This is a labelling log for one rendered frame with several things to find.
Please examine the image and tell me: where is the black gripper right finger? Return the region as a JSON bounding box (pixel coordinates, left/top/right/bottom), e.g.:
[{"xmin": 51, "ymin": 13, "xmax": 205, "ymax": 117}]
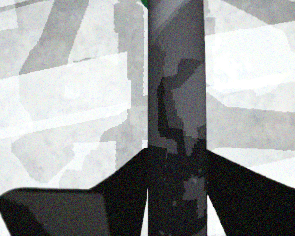
[{"xmin": 207, "ymin": 150, "xmax": 295, "ymax": 236}]

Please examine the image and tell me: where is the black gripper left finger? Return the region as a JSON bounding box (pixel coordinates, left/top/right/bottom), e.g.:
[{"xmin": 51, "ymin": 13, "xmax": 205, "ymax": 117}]
[{"xmin": 0, "ymin": 147, "xmax": 148, "ymax": 236}]

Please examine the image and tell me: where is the black horizontal rail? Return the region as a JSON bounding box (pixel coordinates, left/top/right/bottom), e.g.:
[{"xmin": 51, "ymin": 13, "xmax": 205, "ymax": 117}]
[{"xmin": 148, "ymin": 0, "xmax": 208, "ymax": 236}]

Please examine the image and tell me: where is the dark green post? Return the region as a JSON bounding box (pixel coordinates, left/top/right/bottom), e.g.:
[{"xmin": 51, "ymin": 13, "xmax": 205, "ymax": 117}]
[{"xmin": 141, "ymin": 0, "xmax": 148, "ymax": 9}]

